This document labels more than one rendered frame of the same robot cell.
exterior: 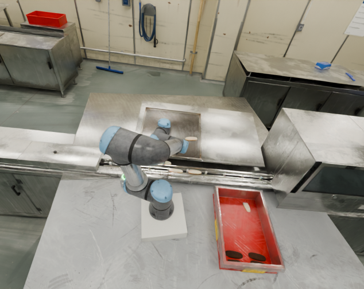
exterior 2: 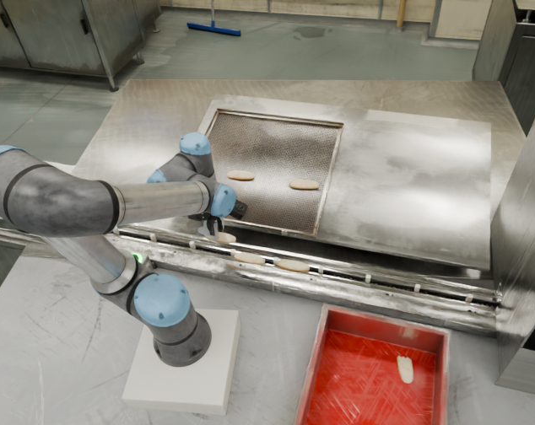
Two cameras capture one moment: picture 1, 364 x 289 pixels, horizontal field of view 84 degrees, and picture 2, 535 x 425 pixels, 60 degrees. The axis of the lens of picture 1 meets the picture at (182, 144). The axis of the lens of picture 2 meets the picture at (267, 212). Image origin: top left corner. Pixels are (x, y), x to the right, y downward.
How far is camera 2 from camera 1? 0.45 m
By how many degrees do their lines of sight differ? 18
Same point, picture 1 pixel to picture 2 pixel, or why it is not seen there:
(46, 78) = (82, 54)
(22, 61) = (40, 21)
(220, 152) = (371, 223)
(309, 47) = not seen: outside the picture
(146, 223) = (140, 368)
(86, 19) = not seen: outside the picture
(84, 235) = (25, 371)
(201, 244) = not seen: outside the picture
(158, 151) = (67, 206)
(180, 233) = (206, 404)
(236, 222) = (364, 402)
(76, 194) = (36, 287)
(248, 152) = (451, 228)
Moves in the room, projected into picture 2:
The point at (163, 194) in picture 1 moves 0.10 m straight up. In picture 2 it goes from (157, 308) to (146, 281)
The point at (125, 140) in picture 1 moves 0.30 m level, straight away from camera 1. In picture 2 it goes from (1, 176) to (60, 81)
